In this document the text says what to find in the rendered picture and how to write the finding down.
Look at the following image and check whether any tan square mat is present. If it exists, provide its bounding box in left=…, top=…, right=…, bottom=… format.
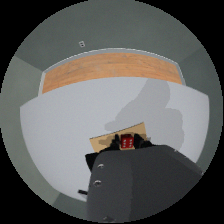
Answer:
left=89, top=122, right=147, bottom=153

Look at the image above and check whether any red die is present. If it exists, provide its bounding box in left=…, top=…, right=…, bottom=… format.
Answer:
left=120, top=134, right=134, bottom=148

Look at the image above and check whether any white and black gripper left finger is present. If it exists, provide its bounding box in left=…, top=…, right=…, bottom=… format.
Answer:
left=85, top=134, right=120, bottom=172

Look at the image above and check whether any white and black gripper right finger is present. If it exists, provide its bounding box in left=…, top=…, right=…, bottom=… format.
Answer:
left=133, top=134, right=156, bottom=149

